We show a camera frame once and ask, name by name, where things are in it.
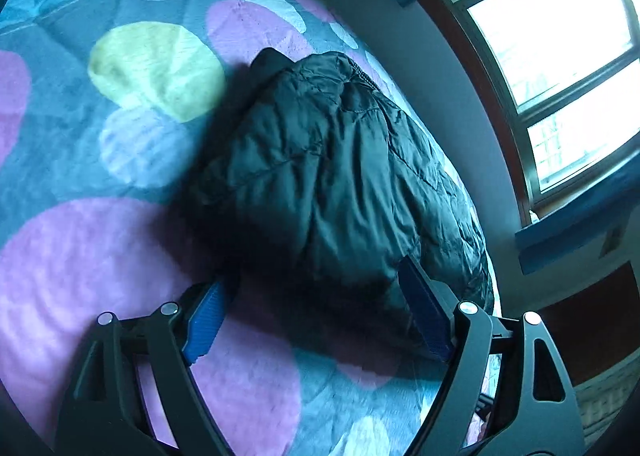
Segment window with wooden frame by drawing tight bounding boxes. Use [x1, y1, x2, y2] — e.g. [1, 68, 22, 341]
[417, 0, 640, 229]

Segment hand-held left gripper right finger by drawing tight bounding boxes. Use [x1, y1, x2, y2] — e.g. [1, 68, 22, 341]
[397, 256, 586, 456]

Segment brown wooden cabinet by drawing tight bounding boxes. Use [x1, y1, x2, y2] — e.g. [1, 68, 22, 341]
[537, 258, 640, 387]

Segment blue curtain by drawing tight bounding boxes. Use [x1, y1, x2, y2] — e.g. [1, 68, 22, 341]
[514, 171, 640, 277]

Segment black puffer jacket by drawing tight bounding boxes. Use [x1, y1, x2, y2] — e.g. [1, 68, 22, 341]
[186, 48, 495, 334]

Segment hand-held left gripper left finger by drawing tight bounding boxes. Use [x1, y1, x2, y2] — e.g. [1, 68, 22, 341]
[55, 281, 231, 456]

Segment white ribbed panel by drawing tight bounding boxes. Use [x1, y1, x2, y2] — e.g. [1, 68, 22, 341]
[572, 368, 640, 444]

